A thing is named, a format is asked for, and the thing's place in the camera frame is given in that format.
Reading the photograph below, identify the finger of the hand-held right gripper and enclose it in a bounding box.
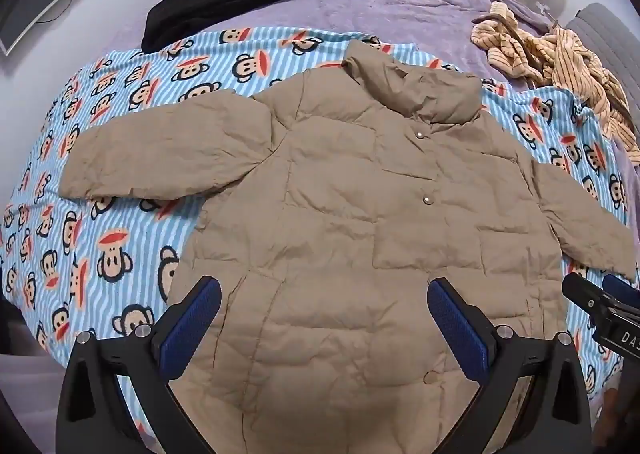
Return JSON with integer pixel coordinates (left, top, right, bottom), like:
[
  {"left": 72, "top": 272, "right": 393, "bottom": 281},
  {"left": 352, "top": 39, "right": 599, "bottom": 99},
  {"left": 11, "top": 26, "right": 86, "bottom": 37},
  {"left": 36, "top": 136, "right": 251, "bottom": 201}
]
[
  {"left": 562, "top": 274, "right": 617, "bottom": 316},
  {"left": 602, "top": 274, "right": 640, "bottom": 307}
]

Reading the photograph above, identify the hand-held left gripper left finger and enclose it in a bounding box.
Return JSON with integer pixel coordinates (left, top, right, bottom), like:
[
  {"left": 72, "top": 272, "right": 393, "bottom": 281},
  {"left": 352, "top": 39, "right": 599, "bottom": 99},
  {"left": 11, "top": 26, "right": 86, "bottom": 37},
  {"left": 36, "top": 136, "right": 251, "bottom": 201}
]
[{"left": 56, "top": 275, "right": 223, "bottom": 454}]

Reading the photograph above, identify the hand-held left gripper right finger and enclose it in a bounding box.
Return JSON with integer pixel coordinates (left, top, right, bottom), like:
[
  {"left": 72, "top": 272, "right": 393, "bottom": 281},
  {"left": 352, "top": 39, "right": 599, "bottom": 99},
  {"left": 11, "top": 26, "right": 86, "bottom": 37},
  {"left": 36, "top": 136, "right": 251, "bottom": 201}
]
[{"left": 427, "top": 276, "right": 593, "bottom": 454}]

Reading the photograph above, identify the tan puffer jacket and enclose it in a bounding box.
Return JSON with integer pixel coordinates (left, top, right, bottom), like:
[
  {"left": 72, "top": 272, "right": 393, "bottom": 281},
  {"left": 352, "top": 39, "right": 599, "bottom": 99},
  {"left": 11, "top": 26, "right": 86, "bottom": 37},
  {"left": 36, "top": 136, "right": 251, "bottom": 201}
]
[{"left": 59, "top": 40, "right": 637, "bottom": 454}]

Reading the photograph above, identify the monkey print striped blanket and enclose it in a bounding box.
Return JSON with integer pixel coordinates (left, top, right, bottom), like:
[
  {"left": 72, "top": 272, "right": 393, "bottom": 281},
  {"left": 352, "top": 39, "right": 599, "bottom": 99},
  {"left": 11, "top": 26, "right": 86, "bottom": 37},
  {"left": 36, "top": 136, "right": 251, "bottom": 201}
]
[{"left": 0, "top": 26, "right": 632, "bottom": 435}]

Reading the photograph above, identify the beige striped fleece garment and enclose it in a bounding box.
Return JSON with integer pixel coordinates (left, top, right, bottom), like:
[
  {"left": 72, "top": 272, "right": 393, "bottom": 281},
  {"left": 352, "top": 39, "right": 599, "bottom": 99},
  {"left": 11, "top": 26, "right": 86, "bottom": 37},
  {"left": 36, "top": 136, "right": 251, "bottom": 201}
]
[{"left": 470, "top": 1, "right": 640, "bottom": 165}]

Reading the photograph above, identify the grey padded headboard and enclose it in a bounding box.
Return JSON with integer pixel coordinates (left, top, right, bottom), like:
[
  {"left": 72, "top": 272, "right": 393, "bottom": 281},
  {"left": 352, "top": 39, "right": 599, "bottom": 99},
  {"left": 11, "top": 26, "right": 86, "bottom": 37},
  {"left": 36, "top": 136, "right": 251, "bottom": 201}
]
[{"left": 565, "top": 3, "right": 640, "bottom": 115}]

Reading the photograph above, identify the black folded garment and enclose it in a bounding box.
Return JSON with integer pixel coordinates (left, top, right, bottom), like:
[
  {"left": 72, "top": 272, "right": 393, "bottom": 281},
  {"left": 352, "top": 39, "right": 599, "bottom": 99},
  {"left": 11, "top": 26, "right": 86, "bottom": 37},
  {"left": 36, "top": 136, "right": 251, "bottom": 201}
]
[{"left": 141, "top": 0, "right": 310, "bottom": 54}]

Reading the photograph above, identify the black monitor cable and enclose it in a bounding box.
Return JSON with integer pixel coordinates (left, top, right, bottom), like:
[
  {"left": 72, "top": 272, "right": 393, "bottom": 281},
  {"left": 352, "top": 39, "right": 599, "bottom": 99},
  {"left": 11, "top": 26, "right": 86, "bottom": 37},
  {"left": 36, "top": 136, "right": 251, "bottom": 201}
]
[{"left": 37, "top": 0, "right": 77, "bottom": 24}]

